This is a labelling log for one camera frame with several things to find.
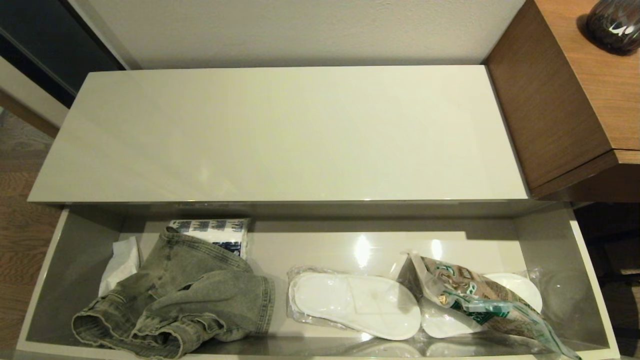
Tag dark glass jar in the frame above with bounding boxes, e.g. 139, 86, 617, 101
586, 0, 640, 56

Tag white crumpled cloth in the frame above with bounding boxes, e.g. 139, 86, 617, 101
98, 236, 141, 297

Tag brown wooden desk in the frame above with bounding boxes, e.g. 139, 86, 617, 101
485, 0, 640, 203

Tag glossy white drawer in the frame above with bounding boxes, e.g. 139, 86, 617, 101
15, 201, 622, 360

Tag white slipper in clear wrap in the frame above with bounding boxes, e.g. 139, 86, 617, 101
421, 271, 544, 339
287, 266, 422, 342

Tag green printed snack bag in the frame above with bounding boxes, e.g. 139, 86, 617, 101
397, 251, 583, 360

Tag blue and white tissue pack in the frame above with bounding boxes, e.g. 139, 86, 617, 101
169, 218, 250, 260

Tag faded denim shorts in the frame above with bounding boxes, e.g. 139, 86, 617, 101
71, 226, 276, 360

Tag glossy white cabinet body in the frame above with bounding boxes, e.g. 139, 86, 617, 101
27, 65, 530, 205

